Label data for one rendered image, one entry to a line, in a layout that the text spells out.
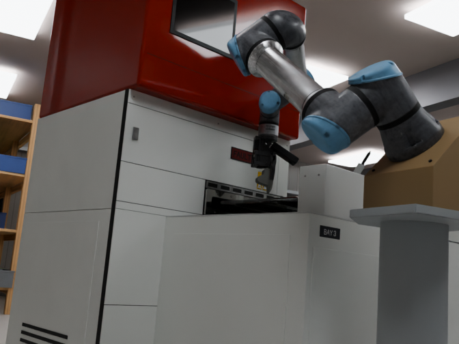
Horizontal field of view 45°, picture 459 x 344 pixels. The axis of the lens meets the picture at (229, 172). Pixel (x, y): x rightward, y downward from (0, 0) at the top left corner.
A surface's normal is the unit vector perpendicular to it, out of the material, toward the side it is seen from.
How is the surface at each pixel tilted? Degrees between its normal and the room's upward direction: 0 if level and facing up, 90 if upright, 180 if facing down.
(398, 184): 90
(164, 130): 90
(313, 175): 90
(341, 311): 90
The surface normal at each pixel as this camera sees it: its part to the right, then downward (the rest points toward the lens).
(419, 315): -0.11, -0.18
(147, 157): 0.69, -0.07
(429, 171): -0.87, -0.15
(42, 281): -0.73, -0.18
